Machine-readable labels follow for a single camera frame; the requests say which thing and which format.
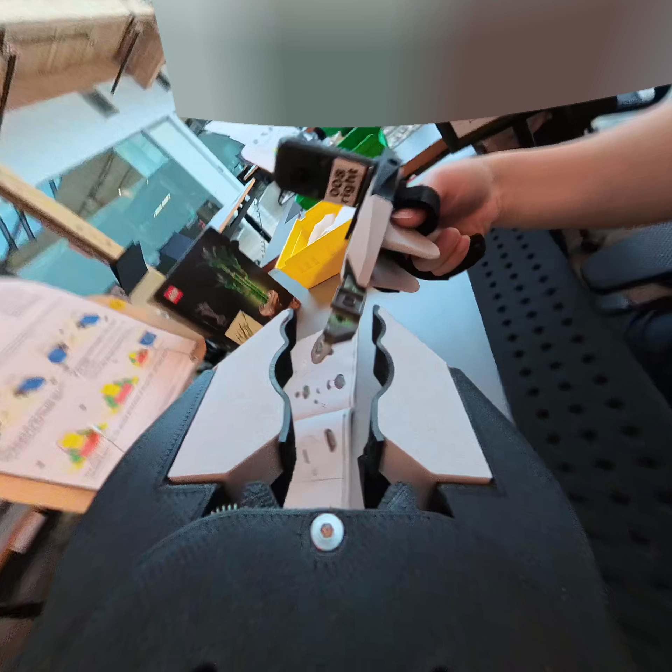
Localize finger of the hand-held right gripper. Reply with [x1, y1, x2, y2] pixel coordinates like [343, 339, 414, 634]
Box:
[341, 201, 393, 289]

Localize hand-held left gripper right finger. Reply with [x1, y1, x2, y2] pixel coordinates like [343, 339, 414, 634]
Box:
[362, 306, 494, 505]

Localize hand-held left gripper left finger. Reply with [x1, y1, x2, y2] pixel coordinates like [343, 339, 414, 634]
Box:
[168, 309, 298, 503]

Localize brown brick assembly green studs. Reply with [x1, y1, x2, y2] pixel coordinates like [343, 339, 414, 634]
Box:
[311, 278, 368, 364]

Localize person's right forearm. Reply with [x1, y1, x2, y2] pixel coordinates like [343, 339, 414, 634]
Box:
[485, 100, 672, 233]

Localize person's right hand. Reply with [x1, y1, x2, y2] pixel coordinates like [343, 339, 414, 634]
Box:
[391, 156, 501, 278]

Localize yellow plastic bin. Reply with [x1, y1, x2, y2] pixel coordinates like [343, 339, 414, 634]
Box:
[268, 201, 358, 288]

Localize green plastic bin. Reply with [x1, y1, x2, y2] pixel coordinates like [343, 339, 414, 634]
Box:
[294, 127, 388, 212]

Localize open instruction booklet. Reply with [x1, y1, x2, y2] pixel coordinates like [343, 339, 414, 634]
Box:
[283, 331, 364, 509]

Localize black toy set box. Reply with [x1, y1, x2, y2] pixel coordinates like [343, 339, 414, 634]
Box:
[155, 228, 300, 347]

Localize black dotted armrest pad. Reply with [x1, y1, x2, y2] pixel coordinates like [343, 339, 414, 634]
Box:
[467, 228, 672, 672]

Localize printed instruction sheet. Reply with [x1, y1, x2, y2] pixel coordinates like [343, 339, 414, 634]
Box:
[0, 278, 197, 489]

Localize grey office chair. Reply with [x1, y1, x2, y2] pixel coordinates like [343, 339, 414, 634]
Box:
[580, 223, 672, 295]

